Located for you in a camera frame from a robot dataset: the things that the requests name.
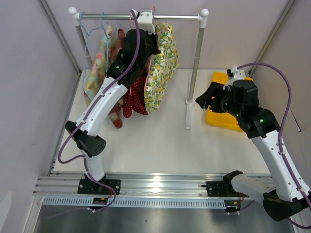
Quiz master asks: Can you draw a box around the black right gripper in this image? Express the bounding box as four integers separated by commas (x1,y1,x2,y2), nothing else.
195,82,243,118

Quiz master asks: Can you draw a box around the lemon print cloth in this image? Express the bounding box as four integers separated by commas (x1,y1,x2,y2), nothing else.
144,22,179,113

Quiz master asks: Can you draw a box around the red polka dot skirt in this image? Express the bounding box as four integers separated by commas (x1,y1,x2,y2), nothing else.
123,75,148,118

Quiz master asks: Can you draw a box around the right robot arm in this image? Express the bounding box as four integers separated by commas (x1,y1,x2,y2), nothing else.
195,80,311,221

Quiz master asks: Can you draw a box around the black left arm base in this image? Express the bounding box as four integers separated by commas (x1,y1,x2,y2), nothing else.
77,174,121,195

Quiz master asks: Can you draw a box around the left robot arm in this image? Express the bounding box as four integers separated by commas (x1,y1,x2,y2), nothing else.
65,29,160,194

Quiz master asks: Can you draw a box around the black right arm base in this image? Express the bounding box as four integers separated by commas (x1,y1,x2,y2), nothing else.
201,181,248,198

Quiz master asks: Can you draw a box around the red plaid skirt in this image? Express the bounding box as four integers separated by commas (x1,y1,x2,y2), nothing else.
108,29,125,129

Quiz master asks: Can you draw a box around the pastel plaid skirt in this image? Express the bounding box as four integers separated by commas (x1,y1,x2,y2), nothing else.
82,25,115,102

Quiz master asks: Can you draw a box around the yellow plastic tray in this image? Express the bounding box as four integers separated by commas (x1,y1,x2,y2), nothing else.
206,71,242,132

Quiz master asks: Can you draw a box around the white clothes rack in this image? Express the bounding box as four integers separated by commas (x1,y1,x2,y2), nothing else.
68,7,209,130

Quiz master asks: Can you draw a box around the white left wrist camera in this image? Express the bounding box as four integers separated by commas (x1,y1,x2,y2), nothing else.
137,8,156,34

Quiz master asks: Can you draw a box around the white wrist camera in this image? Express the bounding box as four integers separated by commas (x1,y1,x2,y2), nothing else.
137,8,156,34
226,66,244,85

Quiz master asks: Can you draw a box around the blue wire hanger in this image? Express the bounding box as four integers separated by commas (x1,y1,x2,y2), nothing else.
100,12,121,73
79,11,107,73

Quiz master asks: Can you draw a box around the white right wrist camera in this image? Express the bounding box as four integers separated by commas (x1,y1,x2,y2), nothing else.
226,66,244,85

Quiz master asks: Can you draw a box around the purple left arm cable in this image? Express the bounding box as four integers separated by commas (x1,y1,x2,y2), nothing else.
45,9,141,214

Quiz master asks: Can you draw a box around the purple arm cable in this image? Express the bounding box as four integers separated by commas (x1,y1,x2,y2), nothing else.
227,62,311,230
45,9,141,214

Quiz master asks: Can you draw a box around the slotted cable duct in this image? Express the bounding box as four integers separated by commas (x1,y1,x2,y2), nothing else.
43,198,228,209

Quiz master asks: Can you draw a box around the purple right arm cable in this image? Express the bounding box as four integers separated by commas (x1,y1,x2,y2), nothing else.
227,62,311,230

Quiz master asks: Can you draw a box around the aluminium front rail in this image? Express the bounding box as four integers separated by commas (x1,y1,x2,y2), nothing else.
33,171,298,201

